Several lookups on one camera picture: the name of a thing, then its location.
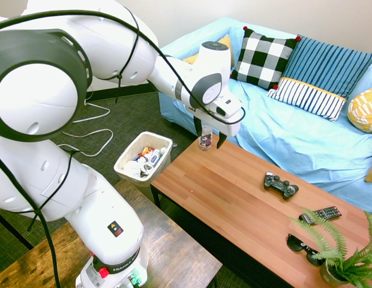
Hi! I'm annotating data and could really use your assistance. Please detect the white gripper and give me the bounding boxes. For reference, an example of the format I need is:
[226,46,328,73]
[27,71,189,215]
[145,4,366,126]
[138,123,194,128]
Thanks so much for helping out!
[185,102,242,150]

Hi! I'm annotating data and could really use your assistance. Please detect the clear plastic bottle purple label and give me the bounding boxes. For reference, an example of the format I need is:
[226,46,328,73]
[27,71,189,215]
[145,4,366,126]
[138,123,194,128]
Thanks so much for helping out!
[198,124,214,151]

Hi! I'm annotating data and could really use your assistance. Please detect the white trash bin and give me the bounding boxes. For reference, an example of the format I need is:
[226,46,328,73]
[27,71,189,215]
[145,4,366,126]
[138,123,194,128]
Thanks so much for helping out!
[113,131,174,188]

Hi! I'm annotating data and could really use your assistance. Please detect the small bottle blue label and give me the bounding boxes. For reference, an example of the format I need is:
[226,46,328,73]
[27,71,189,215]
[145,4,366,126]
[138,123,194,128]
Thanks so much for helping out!
[148,149,161,167]

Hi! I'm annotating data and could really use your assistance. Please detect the wooden coffee table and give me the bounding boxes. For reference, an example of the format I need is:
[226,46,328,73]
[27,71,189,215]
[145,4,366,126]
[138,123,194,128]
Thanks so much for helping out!
[150,133,372,288]

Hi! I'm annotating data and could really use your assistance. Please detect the sofa with light blue cover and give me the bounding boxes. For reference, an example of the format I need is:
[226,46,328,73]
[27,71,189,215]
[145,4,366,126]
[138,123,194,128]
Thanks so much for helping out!
[158,16,372,217]

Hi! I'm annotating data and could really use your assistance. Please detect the crumpled white paper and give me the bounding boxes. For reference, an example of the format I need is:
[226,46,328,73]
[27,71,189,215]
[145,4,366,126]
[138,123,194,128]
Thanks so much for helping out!
[123,160,142,178]

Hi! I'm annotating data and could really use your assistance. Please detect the black game controller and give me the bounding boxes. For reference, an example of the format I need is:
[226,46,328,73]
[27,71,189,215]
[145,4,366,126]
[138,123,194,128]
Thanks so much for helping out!
[263,171,299,200]

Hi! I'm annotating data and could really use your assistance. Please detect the black white checkered cushion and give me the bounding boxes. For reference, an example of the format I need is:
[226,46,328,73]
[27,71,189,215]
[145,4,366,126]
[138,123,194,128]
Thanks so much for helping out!
[227,26,302,91]

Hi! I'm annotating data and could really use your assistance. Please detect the plain yellow cushion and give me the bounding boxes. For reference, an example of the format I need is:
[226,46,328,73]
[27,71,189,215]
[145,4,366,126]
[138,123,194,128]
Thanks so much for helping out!
[182,34,235,68]

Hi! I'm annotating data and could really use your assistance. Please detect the white navy striped cushion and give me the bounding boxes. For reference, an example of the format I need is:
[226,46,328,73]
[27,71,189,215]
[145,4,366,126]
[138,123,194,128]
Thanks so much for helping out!
[266,77,347,123]

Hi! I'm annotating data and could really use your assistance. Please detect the dark wooden robot table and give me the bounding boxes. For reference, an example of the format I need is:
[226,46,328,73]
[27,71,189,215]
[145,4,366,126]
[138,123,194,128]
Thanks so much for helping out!
[0,179,223,288]

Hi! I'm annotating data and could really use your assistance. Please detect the blue striped cushion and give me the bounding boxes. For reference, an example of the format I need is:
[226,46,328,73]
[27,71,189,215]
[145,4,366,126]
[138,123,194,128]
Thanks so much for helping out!
[281,35,372,100]

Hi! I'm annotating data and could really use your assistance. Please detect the black sunglasses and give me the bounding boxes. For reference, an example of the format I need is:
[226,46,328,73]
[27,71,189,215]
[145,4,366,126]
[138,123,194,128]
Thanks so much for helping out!
[286,233,326,267]

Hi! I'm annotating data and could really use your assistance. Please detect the black remote control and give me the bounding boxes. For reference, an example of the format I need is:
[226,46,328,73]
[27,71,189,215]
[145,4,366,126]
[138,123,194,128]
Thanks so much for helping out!
[298,205,343,225]

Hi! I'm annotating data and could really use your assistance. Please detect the yellow white patterned cushion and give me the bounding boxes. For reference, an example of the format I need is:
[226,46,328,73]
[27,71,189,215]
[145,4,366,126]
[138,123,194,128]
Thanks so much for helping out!
[347,85,372,134]

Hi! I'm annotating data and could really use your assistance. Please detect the green fern plant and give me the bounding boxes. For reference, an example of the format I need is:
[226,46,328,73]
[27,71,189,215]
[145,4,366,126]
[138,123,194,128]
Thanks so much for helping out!
[289,206,372,288]

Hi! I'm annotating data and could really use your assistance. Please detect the grey plant pot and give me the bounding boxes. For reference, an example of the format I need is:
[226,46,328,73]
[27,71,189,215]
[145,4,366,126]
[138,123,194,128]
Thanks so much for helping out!
[319,260,349,286]

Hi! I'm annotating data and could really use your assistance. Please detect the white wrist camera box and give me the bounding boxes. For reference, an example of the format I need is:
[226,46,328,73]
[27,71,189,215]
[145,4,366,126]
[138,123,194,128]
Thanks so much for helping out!
[209,93,244,118]

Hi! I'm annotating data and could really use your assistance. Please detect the white floor cable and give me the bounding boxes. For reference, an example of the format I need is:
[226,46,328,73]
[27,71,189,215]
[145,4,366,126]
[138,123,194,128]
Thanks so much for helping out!
[58,101,114,158]

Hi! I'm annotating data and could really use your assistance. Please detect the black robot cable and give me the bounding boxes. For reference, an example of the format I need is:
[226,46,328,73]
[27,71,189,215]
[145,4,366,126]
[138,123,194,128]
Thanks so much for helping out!
[0,9,247,288]

